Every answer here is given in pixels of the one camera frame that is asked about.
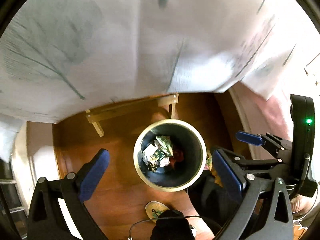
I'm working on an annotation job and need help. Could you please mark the torn olive paper box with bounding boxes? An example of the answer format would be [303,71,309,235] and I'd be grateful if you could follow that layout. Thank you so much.
[142,144,170,172]

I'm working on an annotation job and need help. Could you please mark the green snack bag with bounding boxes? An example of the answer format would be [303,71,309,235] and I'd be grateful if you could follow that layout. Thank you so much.
[156,135,174,157]

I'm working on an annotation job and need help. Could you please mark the round dark trash bin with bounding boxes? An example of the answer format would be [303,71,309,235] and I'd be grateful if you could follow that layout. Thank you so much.
[133,119,207,192]

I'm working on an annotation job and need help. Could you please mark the right hand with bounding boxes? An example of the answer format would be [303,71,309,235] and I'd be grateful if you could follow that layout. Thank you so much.
[290,194,313,216]

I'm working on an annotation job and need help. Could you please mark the pink bed blanket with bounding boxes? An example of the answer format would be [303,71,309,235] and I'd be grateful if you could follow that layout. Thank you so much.
[228,82,293,140]

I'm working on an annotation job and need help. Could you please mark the right patterned slipper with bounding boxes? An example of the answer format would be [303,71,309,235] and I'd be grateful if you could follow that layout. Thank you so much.
[204,150,223,187]

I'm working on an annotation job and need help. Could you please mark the patterned slipper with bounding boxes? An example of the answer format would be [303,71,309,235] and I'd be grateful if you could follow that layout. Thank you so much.
[145,201,169,222]
[204,150,223,187]

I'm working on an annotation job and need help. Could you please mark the black trouser legs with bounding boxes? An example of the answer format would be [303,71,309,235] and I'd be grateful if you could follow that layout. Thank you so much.
[150,169,253,240]

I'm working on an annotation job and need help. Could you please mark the left patterned slipper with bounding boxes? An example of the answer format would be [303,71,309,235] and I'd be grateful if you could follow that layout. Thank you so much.
[145,201,169,222]

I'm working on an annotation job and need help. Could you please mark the tree print tablecloth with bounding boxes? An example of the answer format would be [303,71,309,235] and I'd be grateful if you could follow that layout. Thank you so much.
[0,0,320,163]

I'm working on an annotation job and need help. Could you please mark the black cable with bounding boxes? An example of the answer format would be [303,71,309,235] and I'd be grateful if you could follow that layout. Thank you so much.
[127,214,221,240]

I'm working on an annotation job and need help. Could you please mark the wooden table frame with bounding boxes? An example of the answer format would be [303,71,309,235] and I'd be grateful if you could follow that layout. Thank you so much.
[85,93,179,137]

